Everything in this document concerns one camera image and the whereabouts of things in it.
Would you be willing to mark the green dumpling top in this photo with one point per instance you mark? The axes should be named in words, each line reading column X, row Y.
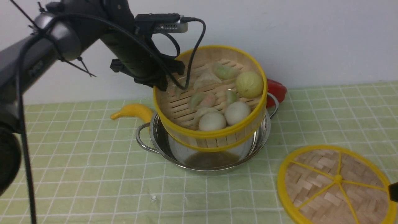
column 224, row 72

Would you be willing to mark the bamboo steamer basket yellow rim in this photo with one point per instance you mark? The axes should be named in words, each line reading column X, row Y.
column 177, row 118

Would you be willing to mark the red bell pepper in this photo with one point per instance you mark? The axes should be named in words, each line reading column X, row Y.
column 278, row 90

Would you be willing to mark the stainless steel pot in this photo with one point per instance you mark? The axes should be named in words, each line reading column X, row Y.
column 153, row 137

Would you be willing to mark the green dumpling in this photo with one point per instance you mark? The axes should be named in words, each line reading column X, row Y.
column 231, row 97
column 224, row 72
column 195, row 100

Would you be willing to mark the white bun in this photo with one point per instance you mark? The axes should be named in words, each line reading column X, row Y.
column 236, row 112
column 212, row 121

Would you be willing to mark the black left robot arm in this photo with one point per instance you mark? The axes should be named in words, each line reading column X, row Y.
column 63, row 31

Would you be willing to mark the green checked tablecloth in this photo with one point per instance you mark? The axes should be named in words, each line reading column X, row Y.
column 89, row 169

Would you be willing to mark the woven bamboo steamer lid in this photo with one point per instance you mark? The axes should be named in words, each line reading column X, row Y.
column 326, row 184

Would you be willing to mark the green dumpling lower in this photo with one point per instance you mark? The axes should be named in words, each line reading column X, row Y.
column 231, row 97

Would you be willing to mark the yellow banana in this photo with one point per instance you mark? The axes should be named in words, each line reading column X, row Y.
column 139, row 111

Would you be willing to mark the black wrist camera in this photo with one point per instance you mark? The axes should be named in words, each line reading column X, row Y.
column 161, row 23

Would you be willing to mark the white bun upper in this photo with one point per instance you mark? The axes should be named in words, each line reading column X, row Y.
column 236, row 112

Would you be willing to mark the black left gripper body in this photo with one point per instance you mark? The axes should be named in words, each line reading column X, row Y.
column 138, row 57

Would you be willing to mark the white dumpling centre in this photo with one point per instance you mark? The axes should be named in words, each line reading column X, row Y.
column 205, row 79

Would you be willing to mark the green round bun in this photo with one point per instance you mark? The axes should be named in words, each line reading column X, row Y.
column 249, row 84

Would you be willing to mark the pink dumpling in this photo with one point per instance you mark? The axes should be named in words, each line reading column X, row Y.
column 208, row 101

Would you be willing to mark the white bun lower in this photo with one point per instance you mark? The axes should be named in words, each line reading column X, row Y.
column 212, row 121

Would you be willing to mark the green dumpling left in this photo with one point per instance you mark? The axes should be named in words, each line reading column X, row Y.
column 195, row 100

